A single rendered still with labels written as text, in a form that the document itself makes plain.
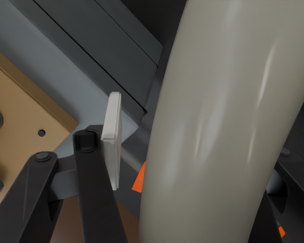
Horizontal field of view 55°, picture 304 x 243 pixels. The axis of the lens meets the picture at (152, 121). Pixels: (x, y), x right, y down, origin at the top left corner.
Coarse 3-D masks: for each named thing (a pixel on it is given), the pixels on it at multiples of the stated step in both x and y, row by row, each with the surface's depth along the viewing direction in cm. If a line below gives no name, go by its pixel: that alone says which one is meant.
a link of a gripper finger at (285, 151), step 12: (288, 156) 13; (276, 168) 13; (288, 168) 12; (300, 168) 12; (288, 180) 12; (300, 180) 11; (300, 192) 11; (276, 204) 13; (288, 204) 12; (300, 204) 11; (276, 216) 13; (288, 216) 12; (300, 216) 11; (288, 228) 12; (300, 228) 11; (300, 240) 11
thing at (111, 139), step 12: (120, 96) 19; (108, 108) 17; (120, 108) 18; (108, 120) 15; (120, 120) 18; (108, 132) 14; (120, 132) 18; (108, 144) 14; (120, 144) 18; (108, 156) 14; (120, 156) 18; (108, 168) 14
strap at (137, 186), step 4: (144, 164) 129; (144, 168) 130; (140, 172) 130; (140, 176) 131; (136, 180) 132; (140, 180) 132; (136, 184) 133; (140, 184) 133; (132, 188) 134; (136, 188) 134; (140, 188) 134; (140, 192) 134; (280, 228) 136; (280, 232) 137; (284, 232) 137
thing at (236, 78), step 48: (192, 0) 6; (240, 0) 5; (288, 0) 4; (192, 48) 5; (240, 48) 5; (288, 48) 5; (192, 96) 6; (240, 96) 5; (288, 96) 5; (192, 144) 6; (240, 144) 5; (144, 192) 7; (192, 192) 6; (240, 192) 6; (144, 240) 8; (192, 240) 6; (240, 240) 7
